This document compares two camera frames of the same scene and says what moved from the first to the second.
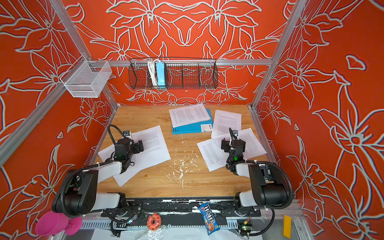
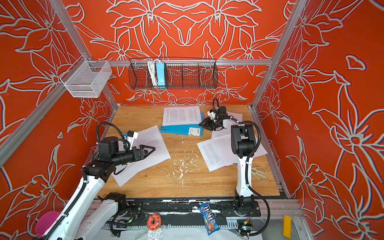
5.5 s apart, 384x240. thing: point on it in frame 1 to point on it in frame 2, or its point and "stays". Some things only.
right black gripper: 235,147 to 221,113
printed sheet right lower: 214,157 stays
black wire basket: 173,73 stays
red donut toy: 154,221 stays
